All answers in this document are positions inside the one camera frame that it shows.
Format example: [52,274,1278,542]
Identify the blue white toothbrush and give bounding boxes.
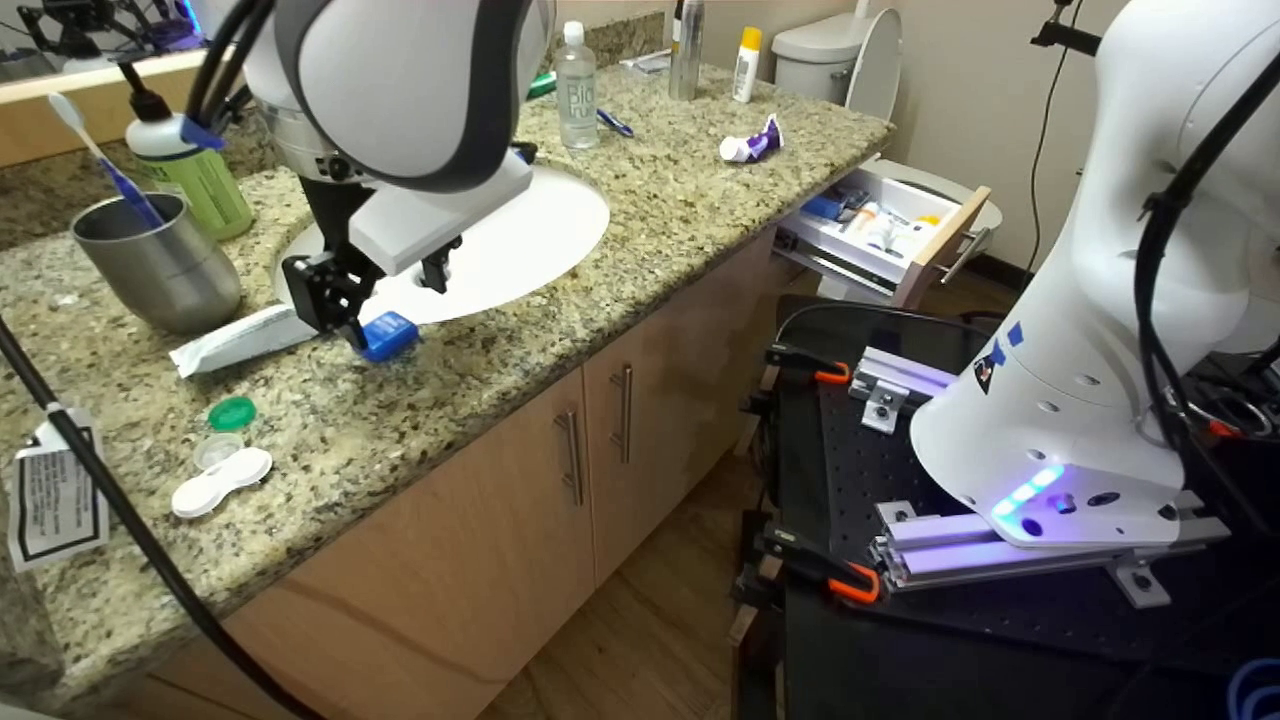
[46,94,166,227]

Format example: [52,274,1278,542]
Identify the grey metal cup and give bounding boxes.
[72,194,245,338]

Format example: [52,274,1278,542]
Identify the open white drawer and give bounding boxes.
[778,161,1004,310]

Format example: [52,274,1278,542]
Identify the white contact lens case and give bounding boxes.
[171,450,273,522]

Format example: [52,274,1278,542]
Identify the white paper tag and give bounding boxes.
[7,420,109,572]

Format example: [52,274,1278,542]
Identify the white toothpaste tube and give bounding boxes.
[170,305,317,379]

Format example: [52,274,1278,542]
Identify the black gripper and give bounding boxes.
[277,172,464,360]

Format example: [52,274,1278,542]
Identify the blue razor on counter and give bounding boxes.
[597,107,637,139]

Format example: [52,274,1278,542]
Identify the wooden vanity cabinet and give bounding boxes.
[159,235,790,720]

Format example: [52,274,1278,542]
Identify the white bottle yellow cap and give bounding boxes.
[731,26,765,103]

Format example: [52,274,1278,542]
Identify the black robot cart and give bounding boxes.
[731,297,1280,720]

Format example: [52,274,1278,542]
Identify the black power cable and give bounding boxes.
[0,317,324,720]

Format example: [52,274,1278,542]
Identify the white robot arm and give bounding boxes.
[198,0,1280,551]

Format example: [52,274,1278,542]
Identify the wood framed mirror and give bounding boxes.
[0,0,205,164]

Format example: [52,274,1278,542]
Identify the white sink basin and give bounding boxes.
[273,161,618,334]

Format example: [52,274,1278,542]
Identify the purple toothpaste tube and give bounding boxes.
[716,118,784,164]

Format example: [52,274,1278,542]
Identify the green soap dispenser bottle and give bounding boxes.
[120,65,255,244]

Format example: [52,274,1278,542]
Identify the clear plastic bottle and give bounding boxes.
[558,20,597,151]

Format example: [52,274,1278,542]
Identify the green round cap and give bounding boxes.
[205,395,255,432]

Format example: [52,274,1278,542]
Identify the white toilet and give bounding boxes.
[771,9,904,122]

